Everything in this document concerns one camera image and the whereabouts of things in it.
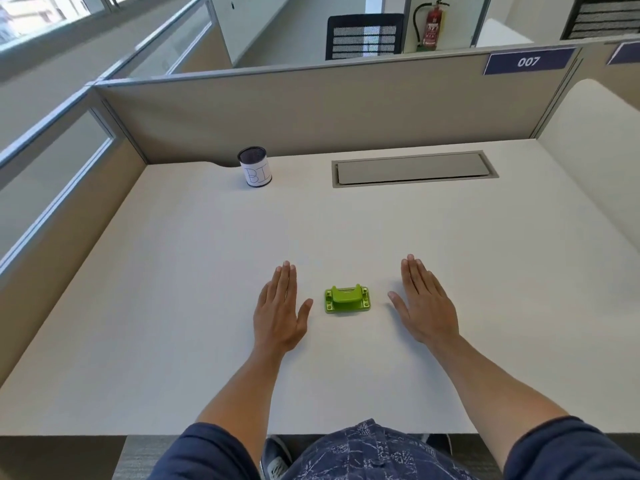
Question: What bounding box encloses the grey desk cable cover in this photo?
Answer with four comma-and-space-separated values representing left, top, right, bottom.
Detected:
331, 151, 500, 189

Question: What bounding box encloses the beige desk partition panel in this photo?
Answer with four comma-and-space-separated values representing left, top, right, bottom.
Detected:
93, 34, 640, 165

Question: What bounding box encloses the glass side partition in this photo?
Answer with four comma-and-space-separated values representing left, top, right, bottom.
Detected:
0, 0, 235, 385

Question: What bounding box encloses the green hole punch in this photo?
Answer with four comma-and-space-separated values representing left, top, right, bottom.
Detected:
324, 283, 373, 314

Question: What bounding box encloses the person's right forearm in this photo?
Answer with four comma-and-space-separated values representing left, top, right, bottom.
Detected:
430, 334, 571, 468

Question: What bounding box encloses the person's left forearm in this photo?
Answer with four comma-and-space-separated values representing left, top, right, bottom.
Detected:
196, 345, 284, 465

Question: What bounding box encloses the black pen holder white label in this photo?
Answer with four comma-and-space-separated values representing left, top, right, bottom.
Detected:
237, 146, 273, 189

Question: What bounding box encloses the blue number sign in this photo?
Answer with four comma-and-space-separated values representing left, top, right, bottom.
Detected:
606, 41, 640, 66
482, 47, 577, 76

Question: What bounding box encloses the grey sneaker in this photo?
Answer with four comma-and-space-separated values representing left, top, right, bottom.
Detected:
258, 435, 294, 480

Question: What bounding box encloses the black mesh office chair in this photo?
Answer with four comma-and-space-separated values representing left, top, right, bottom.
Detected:
325, 13, 405, 61

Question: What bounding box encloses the blue patterned shirt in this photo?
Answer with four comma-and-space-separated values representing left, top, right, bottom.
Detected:
150, 416, 640, 480

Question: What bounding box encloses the person's left hand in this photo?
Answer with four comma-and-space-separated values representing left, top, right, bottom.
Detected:
253, 261, 314, 359

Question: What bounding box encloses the red fire extinguisher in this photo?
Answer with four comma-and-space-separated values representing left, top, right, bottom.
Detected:
412, 0, 451, 51

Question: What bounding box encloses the person's right hand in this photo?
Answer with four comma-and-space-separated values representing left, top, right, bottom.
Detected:
387, 254, 460, 349

